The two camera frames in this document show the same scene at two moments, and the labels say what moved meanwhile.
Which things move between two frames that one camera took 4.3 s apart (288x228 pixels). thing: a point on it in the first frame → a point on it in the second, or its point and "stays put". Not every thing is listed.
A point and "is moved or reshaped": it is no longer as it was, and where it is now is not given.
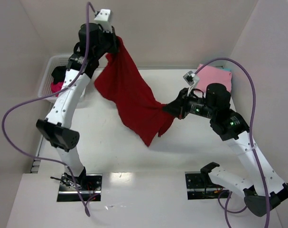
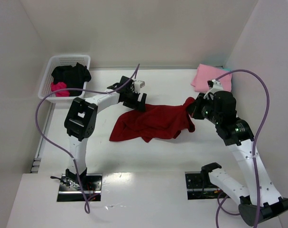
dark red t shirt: [124, 80] is moved or reshaped
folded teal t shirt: [226, 69] stays put
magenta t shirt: [56, 88] stays put
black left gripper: [113, 41] → [130, 95]
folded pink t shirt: [209, 74] stays put
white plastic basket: [54, 61] stays put
